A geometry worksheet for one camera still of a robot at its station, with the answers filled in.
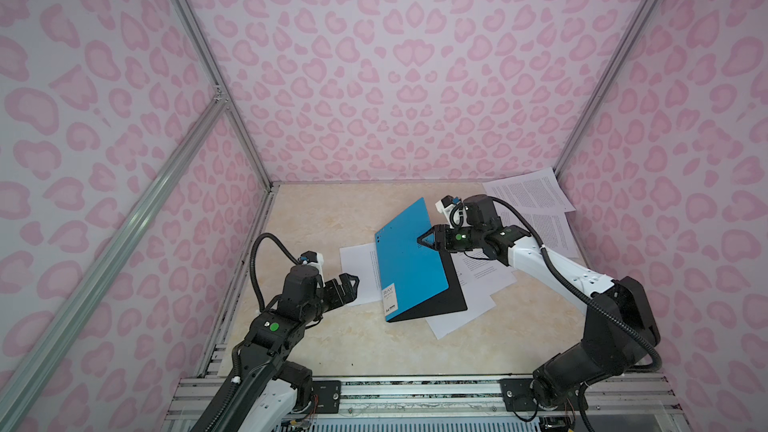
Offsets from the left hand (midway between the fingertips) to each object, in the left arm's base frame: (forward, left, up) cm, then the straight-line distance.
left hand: (347, 279), depth 77 cm
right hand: (+9, -20, +4) cm, 23 cm away
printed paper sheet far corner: (+44, -68, -16) cm, 83 cm away
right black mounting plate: (-24, -42, -16) cm, 51 cm away
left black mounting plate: (-23, +5, -15) cm, 28 cm away
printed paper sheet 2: (+8, -39, -17) cm, 43 cm away
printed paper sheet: (+14, -1, -16) cm, 22 cm away
